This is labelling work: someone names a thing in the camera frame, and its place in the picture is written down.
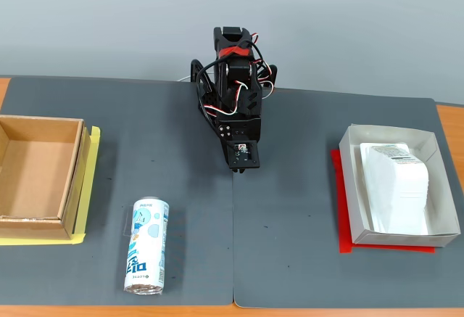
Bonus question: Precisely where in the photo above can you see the white plastic package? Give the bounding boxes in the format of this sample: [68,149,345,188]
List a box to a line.
[359,141,431,236]

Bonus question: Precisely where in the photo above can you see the red paper sheet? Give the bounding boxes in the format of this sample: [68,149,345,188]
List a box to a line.
[330,149,436,255]

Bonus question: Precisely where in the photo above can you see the white blue snack package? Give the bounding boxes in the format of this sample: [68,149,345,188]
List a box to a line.
[123,196,170,296]

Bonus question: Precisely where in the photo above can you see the red white black servo wires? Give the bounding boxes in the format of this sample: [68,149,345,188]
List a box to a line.
[201,32,277,118]

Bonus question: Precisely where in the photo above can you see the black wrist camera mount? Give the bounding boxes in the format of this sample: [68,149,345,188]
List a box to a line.
[225,139,262,170]

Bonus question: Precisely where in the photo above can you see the red tape on arm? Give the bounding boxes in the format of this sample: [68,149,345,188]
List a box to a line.
[217,45,255,59]

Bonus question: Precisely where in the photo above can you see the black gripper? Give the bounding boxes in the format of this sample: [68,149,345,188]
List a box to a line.
[216,112,262,174]

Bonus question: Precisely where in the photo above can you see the brown cardboard box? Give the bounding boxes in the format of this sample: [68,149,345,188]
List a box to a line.
[0,115,90,241]

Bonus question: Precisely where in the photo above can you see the grey table mat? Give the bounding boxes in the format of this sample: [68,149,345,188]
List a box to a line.
[0,75,236,306]
[231,87,464,310]

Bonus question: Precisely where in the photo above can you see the white cardboard box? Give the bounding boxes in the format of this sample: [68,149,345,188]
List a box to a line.
[338,123,462,248]

